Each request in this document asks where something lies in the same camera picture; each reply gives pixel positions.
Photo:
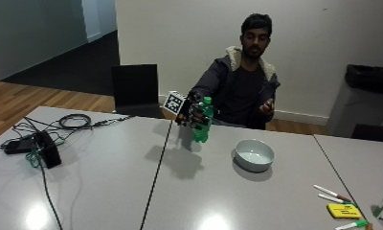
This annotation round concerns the green plastic bottle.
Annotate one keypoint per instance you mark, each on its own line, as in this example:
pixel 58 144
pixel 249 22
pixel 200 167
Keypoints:
pixel 204 123

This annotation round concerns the white marker cube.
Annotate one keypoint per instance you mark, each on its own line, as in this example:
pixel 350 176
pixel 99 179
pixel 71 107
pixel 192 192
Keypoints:
pixel 175 103

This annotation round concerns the the person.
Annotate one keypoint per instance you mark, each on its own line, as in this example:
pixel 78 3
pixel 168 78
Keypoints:
pixel 242 92

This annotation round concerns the white bowl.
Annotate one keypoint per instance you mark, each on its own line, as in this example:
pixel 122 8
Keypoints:
pixel 254 155

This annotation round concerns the black chair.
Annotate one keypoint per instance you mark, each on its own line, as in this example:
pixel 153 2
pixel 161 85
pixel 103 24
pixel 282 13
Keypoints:
pixel 135 89

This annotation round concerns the grey bin with black bag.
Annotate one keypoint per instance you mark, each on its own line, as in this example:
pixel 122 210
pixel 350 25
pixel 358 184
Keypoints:
pixel 362 102

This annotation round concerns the dark chair back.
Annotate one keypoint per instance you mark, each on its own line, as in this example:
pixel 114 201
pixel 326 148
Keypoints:
pixel 374 132

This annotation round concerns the white marker green cap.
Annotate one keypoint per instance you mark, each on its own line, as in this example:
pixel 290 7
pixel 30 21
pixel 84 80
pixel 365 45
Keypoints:
pixel 334 199
pixel 353 225

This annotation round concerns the black box device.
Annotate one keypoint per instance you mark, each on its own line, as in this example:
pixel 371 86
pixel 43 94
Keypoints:
pixel 47 148

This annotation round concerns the yellow sticky note pad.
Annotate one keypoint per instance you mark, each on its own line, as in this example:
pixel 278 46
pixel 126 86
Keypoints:
pixel 345 211

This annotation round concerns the black flat device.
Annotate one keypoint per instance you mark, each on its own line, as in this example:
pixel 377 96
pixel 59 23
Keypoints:
pixel 17 146

